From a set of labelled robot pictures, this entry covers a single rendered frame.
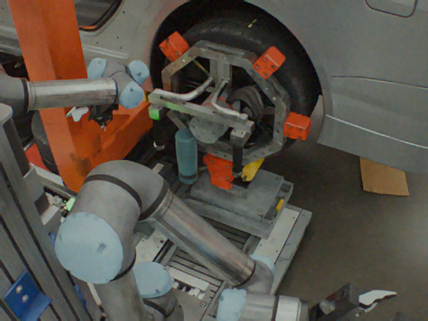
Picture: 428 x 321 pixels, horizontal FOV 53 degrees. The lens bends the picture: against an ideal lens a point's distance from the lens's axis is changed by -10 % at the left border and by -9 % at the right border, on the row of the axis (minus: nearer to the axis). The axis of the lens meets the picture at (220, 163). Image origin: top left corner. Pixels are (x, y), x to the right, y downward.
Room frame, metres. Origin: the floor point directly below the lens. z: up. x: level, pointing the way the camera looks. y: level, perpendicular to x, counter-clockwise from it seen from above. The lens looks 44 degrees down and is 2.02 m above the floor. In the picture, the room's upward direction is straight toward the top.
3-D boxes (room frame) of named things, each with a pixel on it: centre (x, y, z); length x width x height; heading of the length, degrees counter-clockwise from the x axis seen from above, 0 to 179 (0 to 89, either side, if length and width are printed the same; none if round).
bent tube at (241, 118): (1.37, -0.05, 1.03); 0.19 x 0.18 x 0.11; 153
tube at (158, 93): (1.46, 0.13, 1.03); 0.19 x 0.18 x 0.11; 153
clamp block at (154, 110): (1.42, 0.23, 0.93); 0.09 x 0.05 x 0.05; 153
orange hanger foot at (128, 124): (1.72, 0.46, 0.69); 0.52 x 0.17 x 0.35; 153
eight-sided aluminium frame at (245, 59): (1.53, -0.02, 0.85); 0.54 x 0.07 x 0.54; 63
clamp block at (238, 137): (1.27, -0.08, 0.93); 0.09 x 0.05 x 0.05; 153
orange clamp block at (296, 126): (1.39, -0.30, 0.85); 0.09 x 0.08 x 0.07; 63
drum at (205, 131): (1.46, 0.02, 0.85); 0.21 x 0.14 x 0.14; 153
